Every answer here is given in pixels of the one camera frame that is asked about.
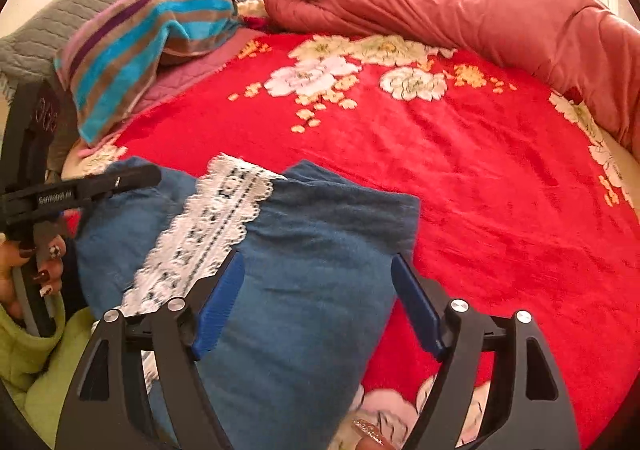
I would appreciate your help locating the person's left forearm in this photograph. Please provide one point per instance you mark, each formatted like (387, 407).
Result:
(25, 355)

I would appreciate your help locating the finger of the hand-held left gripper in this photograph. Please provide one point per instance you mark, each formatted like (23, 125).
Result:
(125, 180)

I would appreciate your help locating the dark carved panel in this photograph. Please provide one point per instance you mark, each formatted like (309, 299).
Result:
(35, 139)

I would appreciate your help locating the striped towel pillow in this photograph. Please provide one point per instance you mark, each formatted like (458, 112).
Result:
(125, 54)

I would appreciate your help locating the cream floral cloth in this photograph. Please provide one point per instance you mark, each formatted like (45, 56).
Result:
(252, 9)

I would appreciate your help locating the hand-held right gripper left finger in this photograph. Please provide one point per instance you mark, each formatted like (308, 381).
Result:
(220, 300)

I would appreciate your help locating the red floral blanket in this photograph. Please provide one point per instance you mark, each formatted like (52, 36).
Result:
(450, 169)

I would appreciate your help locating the pinkish red quilt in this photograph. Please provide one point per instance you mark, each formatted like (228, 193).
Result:
(450, 4)

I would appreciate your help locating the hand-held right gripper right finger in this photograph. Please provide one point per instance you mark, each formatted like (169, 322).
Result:
(420, 310)

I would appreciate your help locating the person's left hand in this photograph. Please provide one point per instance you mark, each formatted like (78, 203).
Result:
(45, 275)

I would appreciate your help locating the blue denim pants lace trim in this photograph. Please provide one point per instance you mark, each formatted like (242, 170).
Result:
(310, 280)

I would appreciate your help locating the beige bed sheet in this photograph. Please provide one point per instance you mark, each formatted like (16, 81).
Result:
(622, 154)

